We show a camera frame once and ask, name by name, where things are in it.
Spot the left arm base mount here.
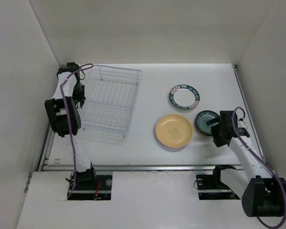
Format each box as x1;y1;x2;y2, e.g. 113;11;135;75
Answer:
66;174;112;201

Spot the blue floral plate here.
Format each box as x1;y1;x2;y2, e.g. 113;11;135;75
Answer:
194;110;219;136

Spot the white wire dish rack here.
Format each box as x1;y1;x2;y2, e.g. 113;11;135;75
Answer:
79;64;143;141

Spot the beige plate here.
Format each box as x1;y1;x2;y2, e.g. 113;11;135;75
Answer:
155;114;194;148

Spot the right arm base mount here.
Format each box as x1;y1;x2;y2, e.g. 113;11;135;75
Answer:
194;174;240;200

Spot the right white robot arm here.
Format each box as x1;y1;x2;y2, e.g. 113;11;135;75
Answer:
207;111;286;217

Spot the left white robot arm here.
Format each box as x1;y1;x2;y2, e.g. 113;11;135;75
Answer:
44;62;97;189

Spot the metal rail front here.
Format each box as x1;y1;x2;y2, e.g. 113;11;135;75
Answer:
42;164;267;172

